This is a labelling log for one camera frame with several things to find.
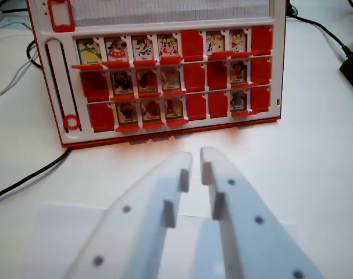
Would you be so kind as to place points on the red flap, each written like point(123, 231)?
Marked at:
point(145, 62)

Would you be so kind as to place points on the red and white game board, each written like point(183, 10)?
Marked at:
point(170, 87)

